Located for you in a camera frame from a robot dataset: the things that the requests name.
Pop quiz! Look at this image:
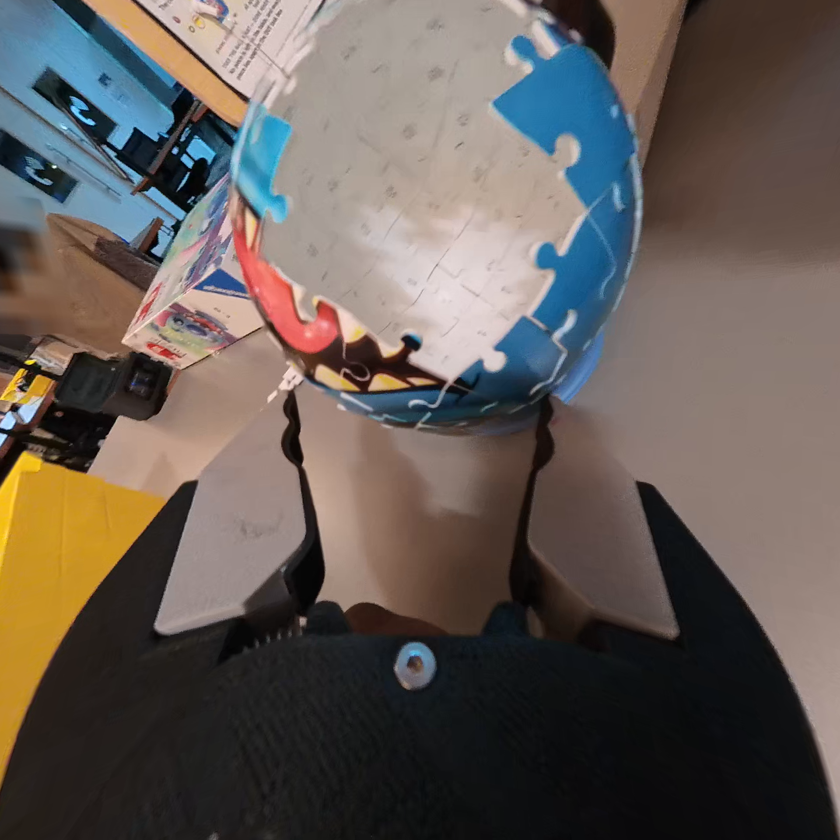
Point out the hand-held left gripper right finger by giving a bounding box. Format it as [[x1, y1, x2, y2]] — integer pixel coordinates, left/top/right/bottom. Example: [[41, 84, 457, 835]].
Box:
[[508, 394, 681, 643]]

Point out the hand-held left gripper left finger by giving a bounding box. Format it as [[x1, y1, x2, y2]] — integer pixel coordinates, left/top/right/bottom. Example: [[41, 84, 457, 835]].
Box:
[[154, 387, 326, 637]]

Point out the blue round ball stand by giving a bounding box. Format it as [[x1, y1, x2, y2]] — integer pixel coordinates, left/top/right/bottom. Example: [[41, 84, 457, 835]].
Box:
[[548, 328, 608, 404]]

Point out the blue puzzle ball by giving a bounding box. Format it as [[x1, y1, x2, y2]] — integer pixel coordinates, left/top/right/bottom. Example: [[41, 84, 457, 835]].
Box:
[[230, 0, 645, 437]]

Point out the colourful puzzle box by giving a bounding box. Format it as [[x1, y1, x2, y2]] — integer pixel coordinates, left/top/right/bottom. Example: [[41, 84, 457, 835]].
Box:
[[121, 174, 265, 372]]

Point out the yellow plastic bin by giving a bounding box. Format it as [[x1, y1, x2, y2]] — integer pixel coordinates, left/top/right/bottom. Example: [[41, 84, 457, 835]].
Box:
[[0, 451, 166, 775]]

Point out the wooden desk with black legs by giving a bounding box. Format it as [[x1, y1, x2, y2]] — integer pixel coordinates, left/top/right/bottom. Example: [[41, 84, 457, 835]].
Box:
[[108, 97, 232, 212]]

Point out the printed instruction sheet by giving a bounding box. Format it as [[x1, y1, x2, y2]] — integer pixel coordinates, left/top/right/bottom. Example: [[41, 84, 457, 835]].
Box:
[[131, 0, 329, 101]]

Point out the black camera device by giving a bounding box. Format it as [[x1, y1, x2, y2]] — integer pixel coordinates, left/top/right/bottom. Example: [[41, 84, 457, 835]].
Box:
[[55, 350, 173, 421]]

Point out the dark wall poster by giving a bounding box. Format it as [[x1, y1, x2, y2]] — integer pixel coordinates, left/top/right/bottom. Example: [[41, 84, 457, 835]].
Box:
[[31, 66, 110, 143], [0, 130, 78, 203]]

